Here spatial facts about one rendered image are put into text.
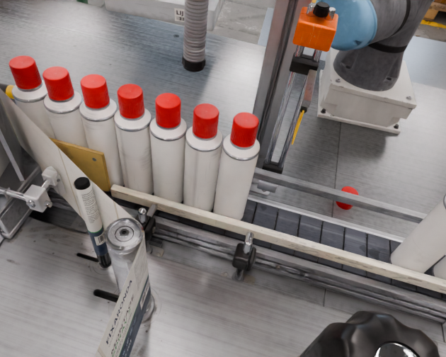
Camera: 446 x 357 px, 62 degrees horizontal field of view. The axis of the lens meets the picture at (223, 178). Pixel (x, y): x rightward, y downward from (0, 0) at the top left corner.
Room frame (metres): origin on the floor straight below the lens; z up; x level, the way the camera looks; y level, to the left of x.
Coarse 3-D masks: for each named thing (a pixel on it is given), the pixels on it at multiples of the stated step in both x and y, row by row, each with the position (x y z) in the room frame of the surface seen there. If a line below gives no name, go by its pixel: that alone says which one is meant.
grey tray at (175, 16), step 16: (112, 0) 0.87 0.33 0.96; (128, 0) 0.86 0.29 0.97; (144, 0) 0.86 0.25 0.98; (160, 0) 0.86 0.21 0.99; (176, 0) 0.96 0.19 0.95; (224, 0) 0.99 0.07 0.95; (144, 16) 0.86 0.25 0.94; (160, 16) 0.86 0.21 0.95; (176, 16) 0.86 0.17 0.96; (208, 16) 0.85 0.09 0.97
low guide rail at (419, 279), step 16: (112, 192) 0.35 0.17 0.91; (128, 192) 0.35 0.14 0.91; (160, 208) 0.33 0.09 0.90; (176, 208) 0.33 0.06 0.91; (192, 208) 0.33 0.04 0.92; (208, 224) 0.32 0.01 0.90; (224, 224) 0.32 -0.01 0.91; (240, 224) 0.32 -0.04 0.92; (272, 240) 0.31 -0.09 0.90; (288, 240) 0.30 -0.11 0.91; (304, 240) 0.31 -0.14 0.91; (320, 256) 0.30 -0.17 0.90; (336, 256) 0.29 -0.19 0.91; (352, 256) 0.29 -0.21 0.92; (384, 272) 0.28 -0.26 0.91; (400, 272) 0.28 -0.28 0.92; (416, 272) 0.29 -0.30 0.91; (432, 288) 0.27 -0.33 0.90
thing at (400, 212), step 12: (264, 180) 0.39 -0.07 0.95; (276, 180) 0.38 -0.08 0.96; (288, 180) 0.38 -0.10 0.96; (300, 180) 0.39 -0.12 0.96; (312, 192) 0.37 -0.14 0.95; (324, 192) 0.37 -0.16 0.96; (336, 192) 0.37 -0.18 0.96; (348, 204) 0.37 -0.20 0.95; (360, 204) 0.36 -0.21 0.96; (372, 204) 0.36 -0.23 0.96; (384, 204) 0.37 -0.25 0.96; (396, 216) 0.35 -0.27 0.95; (408, 216) 0.35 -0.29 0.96; (420, 216) 0.35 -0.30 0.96
